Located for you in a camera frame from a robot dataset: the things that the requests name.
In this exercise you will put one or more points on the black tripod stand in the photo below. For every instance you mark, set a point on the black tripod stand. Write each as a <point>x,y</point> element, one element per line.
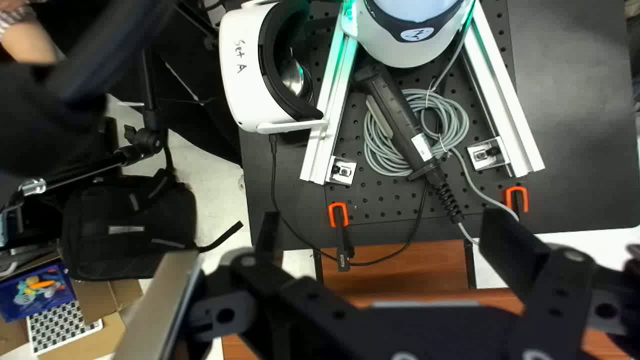
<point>133,143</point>

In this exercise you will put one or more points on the blue colourful picture card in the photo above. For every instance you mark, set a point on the blue colourful picture card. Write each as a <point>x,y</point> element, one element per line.
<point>32,293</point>

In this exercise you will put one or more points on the white VR headset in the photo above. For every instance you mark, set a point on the white VR headset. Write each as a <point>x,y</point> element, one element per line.
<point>241,67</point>

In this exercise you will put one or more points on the silver rail corner bracket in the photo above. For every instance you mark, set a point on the silver rail corner bracket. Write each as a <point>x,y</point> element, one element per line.
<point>343,170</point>
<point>488,154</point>

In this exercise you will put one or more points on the black perforated mounting board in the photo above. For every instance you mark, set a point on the black perforated mounting board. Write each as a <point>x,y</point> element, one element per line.
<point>572,101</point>

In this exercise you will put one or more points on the dark fabric garment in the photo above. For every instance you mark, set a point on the dark fabric garment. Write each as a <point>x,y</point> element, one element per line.
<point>60,101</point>

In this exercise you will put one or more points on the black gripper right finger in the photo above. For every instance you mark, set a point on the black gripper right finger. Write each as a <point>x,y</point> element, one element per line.
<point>552,293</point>

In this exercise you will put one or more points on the orange and black clamp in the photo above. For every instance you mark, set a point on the orange and black clamp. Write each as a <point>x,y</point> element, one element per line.
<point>338,221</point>
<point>517,198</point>

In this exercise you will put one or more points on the aluminium extrusion rail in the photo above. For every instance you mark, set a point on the aluminium extrusion rail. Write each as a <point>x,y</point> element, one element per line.
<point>331,113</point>
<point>502,101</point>

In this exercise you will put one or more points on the black fabric bag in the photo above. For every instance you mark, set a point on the black fabric bag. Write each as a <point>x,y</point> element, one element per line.
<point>126,226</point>

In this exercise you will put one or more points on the flat brown cardboard box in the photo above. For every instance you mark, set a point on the flat brown cardboard box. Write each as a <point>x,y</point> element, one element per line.
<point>101,301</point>

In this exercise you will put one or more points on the grey metal panel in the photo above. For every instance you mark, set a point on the grey metal panel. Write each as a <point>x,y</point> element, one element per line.
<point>156,306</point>

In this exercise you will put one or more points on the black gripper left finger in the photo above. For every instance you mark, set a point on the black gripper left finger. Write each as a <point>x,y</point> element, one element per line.
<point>246,313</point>

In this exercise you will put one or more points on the bare forearm with watch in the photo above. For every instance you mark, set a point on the bare forearm with watch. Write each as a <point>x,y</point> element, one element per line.
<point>26,42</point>

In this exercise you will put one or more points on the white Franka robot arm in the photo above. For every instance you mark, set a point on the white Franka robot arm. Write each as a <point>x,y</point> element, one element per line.
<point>410,41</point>

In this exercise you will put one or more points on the black table leg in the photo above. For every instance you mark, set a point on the black table leg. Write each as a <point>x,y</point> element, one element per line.
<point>318,265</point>
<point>470,265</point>

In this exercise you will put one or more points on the checkerboard calibration card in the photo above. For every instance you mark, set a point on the checkerboard calibration card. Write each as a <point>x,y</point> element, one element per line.
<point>60,328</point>

